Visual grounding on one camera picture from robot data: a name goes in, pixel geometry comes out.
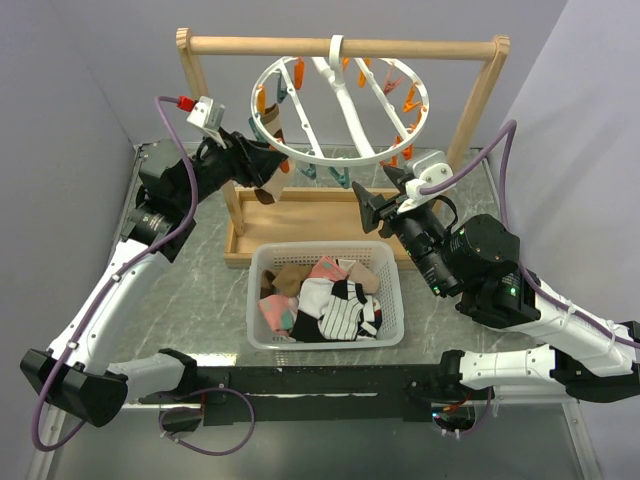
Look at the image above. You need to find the aluminium rail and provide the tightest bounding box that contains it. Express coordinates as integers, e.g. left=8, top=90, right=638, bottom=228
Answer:
left=48, top=363, right=580, bottom=411

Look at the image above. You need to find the white round clip hanger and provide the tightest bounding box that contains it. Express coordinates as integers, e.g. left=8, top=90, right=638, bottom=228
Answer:
left=250, top=35, right=430, bottom=168

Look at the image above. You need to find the beige folded sock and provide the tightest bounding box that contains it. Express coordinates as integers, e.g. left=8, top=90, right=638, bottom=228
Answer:
left=348, top=261, right=380, bottom=295

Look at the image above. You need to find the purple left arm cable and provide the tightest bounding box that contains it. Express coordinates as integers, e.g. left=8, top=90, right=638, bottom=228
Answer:
left=30, top=95, right=256, bottom=455

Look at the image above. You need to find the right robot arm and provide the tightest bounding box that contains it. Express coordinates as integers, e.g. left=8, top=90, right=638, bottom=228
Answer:
left=352, top=167, right=639, bottom=403

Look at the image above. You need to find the orange clothes peg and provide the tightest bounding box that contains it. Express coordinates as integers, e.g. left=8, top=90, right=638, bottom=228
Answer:
left=279, top=160, right=291, bottom=174
left=256, top=85, right=266, bottom=116
left=382, top=150, right=405, bottom=168

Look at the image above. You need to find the teal far right peg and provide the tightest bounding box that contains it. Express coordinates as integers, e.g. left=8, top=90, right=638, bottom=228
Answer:
left=328, top=167, right=351, bottom=189

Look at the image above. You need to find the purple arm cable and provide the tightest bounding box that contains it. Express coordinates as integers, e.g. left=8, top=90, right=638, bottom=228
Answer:
left=30, top=95, right=256, bottom=455
left=419, top=119, right=640, bottom=440

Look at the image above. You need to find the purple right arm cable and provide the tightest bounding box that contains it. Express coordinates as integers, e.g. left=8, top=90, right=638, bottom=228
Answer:
left=419, top=119, right=640, bottom=440

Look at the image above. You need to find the pink sock left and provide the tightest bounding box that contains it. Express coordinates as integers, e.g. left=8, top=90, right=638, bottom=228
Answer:
left=259, top=294, right=298, bottom=336

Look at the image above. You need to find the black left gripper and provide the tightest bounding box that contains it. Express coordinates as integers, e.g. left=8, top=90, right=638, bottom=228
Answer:
left=176, top=126, right=288, bottom=211

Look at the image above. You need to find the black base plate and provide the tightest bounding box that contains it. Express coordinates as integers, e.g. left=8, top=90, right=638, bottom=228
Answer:
left=138, top=363, right=496, bottom=427

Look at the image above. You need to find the white plastic laundry basket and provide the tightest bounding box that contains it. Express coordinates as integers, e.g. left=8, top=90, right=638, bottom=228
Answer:
left=246, top=241, right=405, bottom=351

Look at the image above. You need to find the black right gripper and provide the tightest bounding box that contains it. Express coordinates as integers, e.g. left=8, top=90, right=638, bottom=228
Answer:
left=350, top=180, right=458, bottom=296

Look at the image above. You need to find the wooden hanger stand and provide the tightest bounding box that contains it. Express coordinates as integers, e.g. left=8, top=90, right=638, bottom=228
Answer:
left=176, top=28, right=511, bottom=268

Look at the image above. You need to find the white black sock in basket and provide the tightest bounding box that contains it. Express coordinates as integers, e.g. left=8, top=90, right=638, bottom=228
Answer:
left=298, top=278, right=334, bottom=319

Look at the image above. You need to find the cream brown ribbed sock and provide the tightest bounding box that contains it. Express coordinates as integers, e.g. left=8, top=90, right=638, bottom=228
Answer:
left=255, top=103, right=289, bottom=205

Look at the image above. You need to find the teal right clothes peg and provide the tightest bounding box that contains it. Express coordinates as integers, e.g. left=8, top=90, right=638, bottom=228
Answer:
left=297, top=164, right=317, bottom=180

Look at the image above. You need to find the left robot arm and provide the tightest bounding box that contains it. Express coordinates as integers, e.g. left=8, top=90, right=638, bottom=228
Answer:
left=20, top=132, right=286, bottom=427

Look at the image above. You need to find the black white striped sock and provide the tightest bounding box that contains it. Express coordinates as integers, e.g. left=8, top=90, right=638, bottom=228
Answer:
left=290, top=279, right=382, bottom=343

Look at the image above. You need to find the teal clothes peg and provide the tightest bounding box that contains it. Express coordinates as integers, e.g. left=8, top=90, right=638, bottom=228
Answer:
left=297, top=164, right=317, bottom=180
left=248, top=117, right=265, bottom=143

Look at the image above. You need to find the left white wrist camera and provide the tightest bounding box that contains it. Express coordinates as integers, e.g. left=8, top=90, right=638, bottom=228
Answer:
left=187, top=96, right=227, bottom=149

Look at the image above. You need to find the tan brown sock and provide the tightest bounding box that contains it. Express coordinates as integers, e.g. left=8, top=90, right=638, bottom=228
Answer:
left=260, top=263, right=312, bottom=298

